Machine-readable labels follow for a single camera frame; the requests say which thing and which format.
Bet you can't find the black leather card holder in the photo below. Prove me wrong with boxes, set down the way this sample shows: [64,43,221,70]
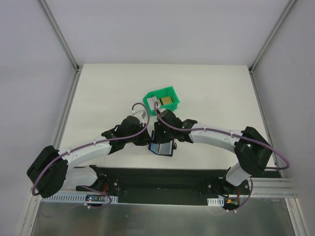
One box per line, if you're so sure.
[148,131,177,157]

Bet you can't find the green plastic bin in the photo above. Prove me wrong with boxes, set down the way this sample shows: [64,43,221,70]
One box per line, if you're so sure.
[143,86,180,116]

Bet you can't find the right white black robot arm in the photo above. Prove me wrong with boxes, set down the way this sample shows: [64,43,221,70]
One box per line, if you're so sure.
[153,110,272,194]

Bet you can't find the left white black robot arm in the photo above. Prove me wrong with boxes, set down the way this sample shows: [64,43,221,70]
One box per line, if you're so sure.
[27,114,151,198]

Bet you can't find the gold credit card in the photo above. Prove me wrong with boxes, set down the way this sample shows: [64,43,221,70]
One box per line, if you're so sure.
[158,96,174,106]

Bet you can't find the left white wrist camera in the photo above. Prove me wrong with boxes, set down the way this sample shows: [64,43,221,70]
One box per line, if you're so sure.
[131,110,146,122]

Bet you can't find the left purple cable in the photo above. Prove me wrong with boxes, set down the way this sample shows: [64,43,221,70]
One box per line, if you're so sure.
[31,102,151,209]

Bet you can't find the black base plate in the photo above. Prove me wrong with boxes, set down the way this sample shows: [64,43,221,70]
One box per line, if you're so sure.
[87,166,250,206]

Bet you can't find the left white cable duct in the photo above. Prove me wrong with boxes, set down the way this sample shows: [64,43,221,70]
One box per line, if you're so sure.
[42,193,118,204]

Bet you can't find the white cable duct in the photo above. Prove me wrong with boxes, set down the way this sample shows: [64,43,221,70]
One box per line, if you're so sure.
[207,198,224,207]
[42,193,118,204]

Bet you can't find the right white cable duct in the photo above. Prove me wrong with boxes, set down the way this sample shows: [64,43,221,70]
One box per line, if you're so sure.
[207,198,224,207]

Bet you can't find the aluminium frame rail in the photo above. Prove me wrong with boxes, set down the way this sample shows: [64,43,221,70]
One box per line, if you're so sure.
[252,178,297,198]

